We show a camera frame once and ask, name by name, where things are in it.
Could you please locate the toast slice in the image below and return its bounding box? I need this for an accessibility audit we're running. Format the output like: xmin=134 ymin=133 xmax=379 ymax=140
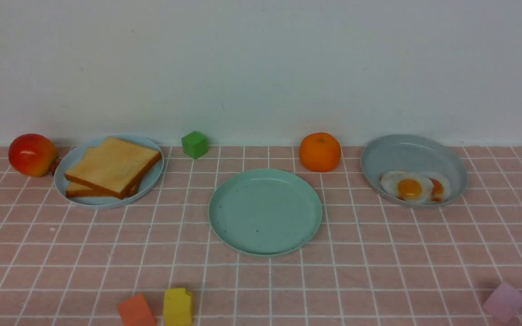
xmin=64 ymin=137 xmax=162 ymax=200
xmin=65 ymin=147 xmax=141 ymax=198

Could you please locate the fried egg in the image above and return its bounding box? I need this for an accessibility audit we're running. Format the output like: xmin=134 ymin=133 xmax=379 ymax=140
xmin=380 ymin=171 xmax=434 ymax=203
xmin=422 ymin=172 xmax=451 ymax=204

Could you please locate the teal green plate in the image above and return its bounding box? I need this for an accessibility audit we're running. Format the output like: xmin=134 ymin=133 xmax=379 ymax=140
xmin=208 ymin=169 xmax=323 ymax=257

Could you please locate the orange fruit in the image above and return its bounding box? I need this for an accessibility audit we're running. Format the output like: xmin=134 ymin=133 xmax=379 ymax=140
xmin=299 ymin=132 xmax=342 ymax=173

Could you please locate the green cube block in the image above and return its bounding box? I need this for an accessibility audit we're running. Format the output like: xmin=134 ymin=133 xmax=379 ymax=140
xmin=181 ymin=131 xmax=209 ymax=160

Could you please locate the light blue plate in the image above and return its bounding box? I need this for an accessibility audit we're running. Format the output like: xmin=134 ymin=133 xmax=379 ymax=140
xmin=54 ymin=134 xmax=165 ymax=209

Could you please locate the grey blue plate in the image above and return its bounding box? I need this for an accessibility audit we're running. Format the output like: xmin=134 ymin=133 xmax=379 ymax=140
xmin=361 ymin=134 xmax=469 ymax=208

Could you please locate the yellow block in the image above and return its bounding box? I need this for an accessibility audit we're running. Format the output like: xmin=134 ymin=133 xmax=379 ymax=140
xmin=162 ymin=288 xmax=193 ymax=326

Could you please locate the orange block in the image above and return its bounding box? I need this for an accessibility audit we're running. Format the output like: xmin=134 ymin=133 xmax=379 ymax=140
xmin=117 ymin=293 xmax=157 ymax=326

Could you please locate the red yellow apple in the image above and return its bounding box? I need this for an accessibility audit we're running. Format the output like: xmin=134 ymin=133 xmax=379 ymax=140
xmin=8 ymin=134 xmax=61 ymax=177

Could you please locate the pink block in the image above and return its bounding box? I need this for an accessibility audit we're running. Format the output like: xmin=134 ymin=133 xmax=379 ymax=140
xmin=482 ymin=282 xmax=522 ymax=325

